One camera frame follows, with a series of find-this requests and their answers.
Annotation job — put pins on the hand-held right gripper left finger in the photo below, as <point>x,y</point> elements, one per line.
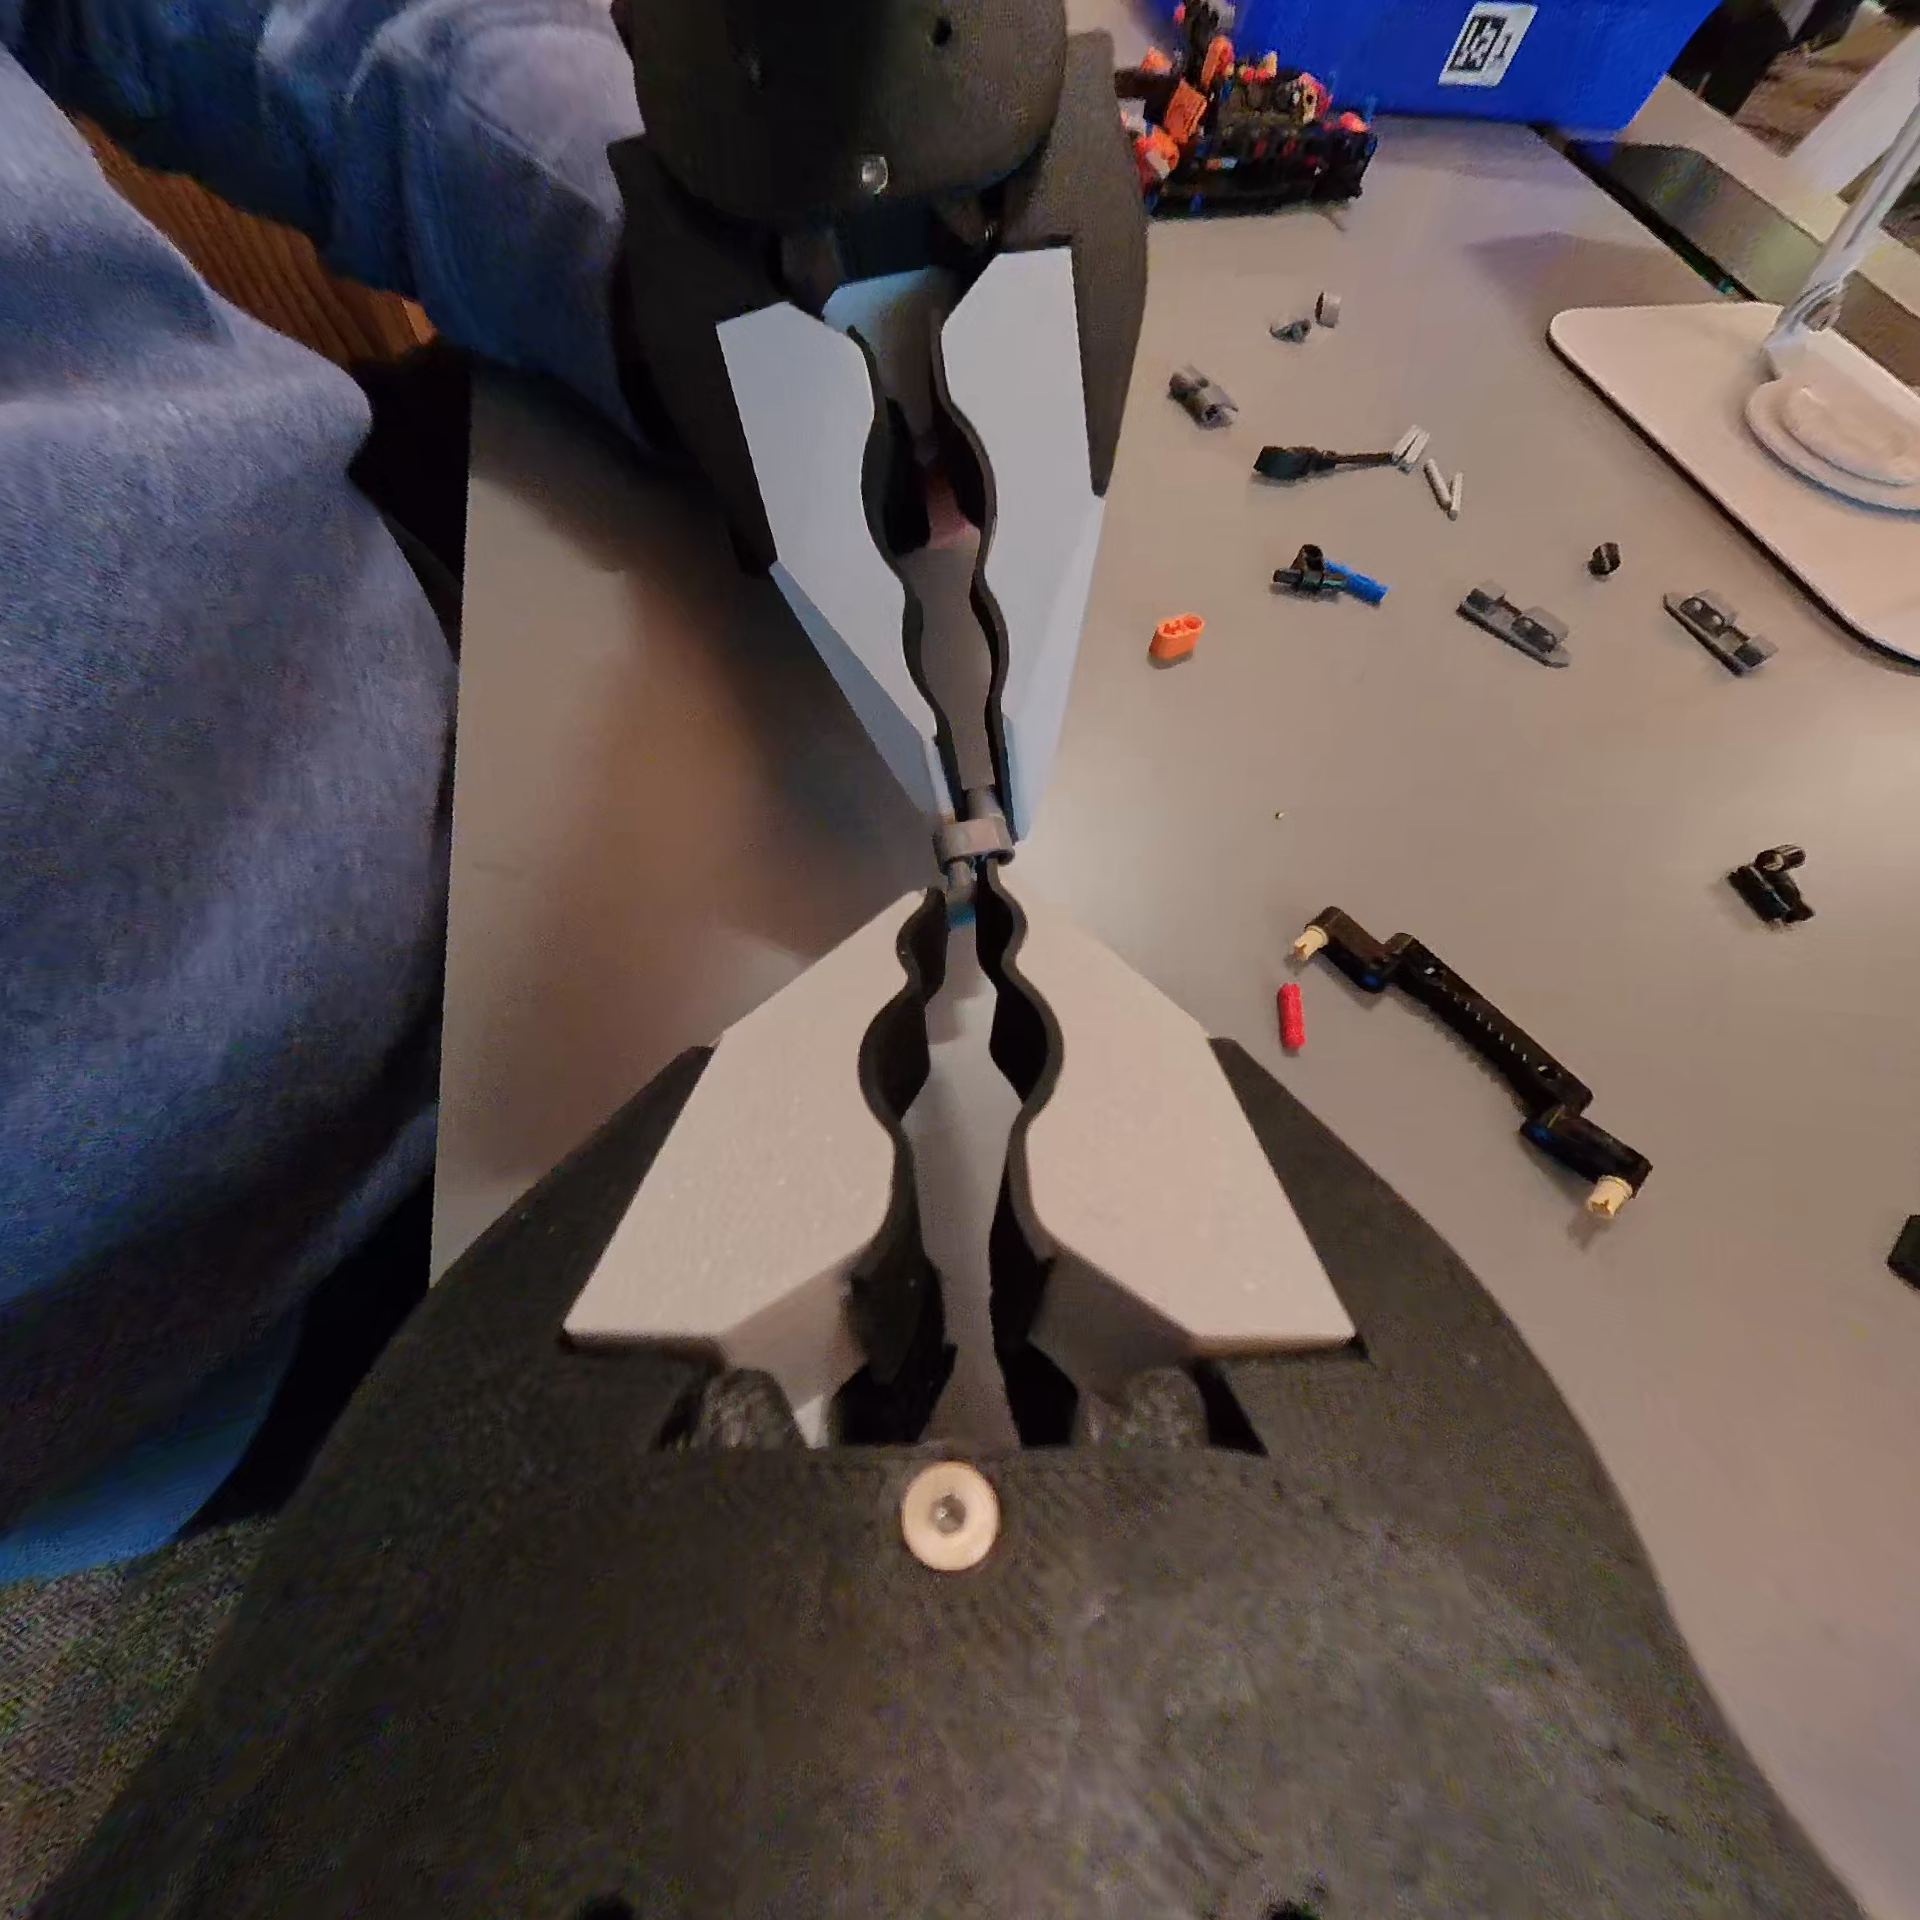
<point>751,1185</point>

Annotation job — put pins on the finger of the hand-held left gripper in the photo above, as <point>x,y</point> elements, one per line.
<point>809,450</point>
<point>1036,480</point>

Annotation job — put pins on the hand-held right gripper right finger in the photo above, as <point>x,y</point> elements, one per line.
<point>1172,1185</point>

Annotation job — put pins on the grey lego connector with axle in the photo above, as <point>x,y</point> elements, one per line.
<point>974,838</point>

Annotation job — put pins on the grey lego pin connector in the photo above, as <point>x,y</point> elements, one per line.
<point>1201,395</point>

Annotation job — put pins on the small red lego axle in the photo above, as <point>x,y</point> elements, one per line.
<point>1291,1018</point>

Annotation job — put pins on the orange lego piece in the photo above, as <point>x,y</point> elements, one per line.
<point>1179,639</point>

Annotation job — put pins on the black lego ball joint axle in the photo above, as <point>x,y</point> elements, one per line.
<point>1299,463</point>

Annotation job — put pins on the long black lego rack assembly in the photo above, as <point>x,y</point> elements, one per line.
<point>1470,1036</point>

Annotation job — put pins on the black and orange lego model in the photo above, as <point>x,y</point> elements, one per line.
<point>1244,112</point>

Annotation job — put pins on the grey lego plate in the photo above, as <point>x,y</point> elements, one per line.
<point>1721,632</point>
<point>1517,624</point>

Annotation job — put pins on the black lego connector cluster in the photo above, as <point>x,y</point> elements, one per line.
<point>1769,884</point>

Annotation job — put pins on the black lego brick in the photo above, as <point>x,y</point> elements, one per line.
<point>1907,1250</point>

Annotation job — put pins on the black connector with blue pin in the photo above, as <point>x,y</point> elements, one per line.
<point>1313,574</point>

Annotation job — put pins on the blue plastic bin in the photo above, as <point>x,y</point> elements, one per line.
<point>1350,52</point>

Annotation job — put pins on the brown ribbed fabric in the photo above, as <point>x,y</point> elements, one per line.
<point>254,264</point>

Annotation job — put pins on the white printed tag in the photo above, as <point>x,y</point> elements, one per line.
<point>1489,44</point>

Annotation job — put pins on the white monitor stand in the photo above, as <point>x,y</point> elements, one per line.
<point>1681,404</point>

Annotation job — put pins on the person's blue sweater torso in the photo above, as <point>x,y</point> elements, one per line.
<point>196,825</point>

